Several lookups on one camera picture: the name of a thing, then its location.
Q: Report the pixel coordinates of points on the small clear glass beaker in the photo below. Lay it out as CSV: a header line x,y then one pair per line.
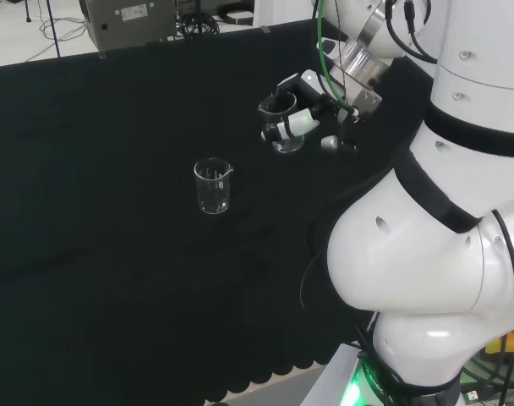
x,y
288,146

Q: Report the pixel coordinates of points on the black tripod leg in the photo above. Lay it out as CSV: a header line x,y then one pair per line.
x,y
27,10

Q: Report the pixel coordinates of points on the clear tape strip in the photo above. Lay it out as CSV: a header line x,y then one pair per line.
x,y
102,55
264,29

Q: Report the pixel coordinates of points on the grey metal box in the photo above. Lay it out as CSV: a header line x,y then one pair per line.
x,y
126,25

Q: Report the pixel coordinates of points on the clear graduated glass beaker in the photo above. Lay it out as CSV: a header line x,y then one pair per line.
x,y
212,204

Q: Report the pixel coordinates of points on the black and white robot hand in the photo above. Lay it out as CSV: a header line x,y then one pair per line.
x,y
310,120

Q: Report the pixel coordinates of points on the black bench cloth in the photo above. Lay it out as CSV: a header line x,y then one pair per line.
x,y
113,254

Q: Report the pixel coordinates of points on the dark tripod pole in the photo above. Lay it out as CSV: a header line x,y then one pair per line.
x,y
53,29

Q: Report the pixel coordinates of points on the yellow stop button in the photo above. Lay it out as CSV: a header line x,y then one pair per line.
x,y
512,338

